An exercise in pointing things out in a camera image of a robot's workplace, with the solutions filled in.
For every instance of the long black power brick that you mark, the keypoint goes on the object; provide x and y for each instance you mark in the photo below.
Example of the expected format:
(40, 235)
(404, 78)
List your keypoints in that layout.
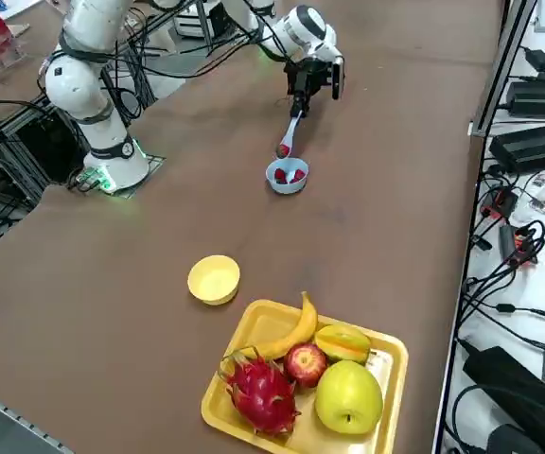
(542, 97)

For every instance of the yellow plastic tray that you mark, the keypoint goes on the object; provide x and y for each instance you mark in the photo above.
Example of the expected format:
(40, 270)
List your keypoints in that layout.
(263, 326)

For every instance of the yellow banana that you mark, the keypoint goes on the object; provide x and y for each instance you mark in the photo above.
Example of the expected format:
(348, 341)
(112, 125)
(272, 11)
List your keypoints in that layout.
(301, 326)

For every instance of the ribbed black power brick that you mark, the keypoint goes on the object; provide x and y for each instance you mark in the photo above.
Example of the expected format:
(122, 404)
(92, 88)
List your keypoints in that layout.
(532, 146)

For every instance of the red apple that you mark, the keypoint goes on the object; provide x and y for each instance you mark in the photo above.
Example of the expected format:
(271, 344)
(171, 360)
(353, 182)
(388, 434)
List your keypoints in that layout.
(303, 364)

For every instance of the light blue plastic spoon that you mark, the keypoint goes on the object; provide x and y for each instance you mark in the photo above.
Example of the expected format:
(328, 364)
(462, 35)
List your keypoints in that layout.
(292, 130)

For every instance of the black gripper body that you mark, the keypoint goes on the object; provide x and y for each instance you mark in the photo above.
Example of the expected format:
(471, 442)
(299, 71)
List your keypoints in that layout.
(308, 78)

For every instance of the black orange adapter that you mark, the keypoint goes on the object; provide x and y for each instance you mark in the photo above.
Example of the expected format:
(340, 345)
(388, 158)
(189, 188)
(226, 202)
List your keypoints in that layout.
(509, 241)

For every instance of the pink dragon fruit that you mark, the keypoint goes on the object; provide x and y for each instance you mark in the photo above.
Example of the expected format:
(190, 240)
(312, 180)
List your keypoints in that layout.
(263, 392)

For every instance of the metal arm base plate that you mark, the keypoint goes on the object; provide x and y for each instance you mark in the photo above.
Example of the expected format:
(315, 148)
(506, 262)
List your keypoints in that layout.
(154, 163)

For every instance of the large black power brick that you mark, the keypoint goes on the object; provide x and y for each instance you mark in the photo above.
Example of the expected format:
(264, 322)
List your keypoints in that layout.
(514, 388)

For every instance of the large yellow-green pear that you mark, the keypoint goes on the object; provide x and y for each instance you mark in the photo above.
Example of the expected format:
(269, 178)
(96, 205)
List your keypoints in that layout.
(348, 392)

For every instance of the yellow bowl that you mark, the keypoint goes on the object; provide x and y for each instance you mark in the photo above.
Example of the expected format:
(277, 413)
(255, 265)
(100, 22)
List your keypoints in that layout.
(213, 284)

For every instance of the blue bowl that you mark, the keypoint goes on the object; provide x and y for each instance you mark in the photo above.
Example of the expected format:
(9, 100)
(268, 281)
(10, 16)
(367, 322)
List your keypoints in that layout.
(286, 188)

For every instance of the red black electronic module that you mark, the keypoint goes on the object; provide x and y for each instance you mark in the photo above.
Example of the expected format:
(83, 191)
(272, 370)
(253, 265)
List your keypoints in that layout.
(499, 203)

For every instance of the black metal rack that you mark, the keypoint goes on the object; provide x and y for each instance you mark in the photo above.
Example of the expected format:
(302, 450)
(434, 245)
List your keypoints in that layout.
(40, 142)

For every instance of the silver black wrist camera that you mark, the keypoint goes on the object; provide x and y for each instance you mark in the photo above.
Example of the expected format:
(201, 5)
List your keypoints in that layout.
(338, 78)

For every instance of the aluminium camera post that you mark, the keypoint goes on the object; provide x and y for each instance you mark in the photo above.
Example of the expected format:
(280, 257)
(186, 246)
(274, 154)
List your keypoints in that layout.
(502, 71)

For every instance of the white box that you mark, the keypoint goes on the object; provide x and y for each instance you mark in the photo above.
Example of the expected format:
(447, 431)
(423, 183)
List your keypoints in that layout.
(192, 23)

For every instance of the small black power adapter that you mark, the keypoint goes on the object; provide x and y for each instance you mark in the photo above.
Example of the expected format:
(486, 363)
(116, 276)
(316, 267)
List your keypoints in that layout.
(539, 59)

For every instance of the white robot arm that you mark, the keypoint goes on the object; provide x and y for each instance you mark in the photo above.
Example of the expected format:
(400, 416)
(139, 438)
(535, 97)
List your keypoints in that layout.
(78, 90)

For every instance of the yellow-green starfruit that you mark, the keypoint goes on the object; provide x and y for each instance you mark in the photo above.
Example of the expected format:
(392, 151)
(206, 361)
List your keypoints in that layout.
(343, 343)

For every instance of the aluminium rail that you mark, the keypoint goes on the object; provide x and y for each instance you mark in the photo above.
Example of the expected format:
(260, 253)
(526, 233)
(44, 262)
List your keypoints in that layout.
(7, 411)

